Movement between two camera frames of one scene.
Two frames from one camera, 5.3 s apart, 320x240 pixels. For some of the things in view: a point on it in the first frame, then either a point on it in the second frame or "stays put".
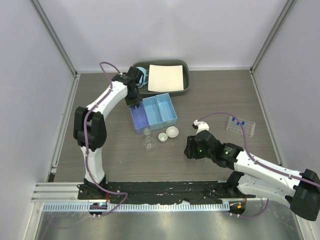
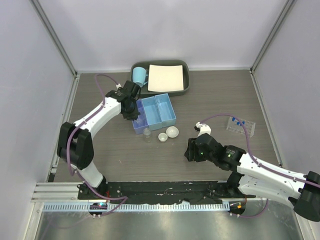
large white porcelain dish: (172, 131) stays put
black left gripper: (135, 102) → (133, 116)
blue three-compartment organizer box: (154, 112) stays put
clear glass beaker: (149, 143) → (140, 120)
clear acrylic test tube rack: (234, 125) stays put
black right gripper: (190, 151) stays put
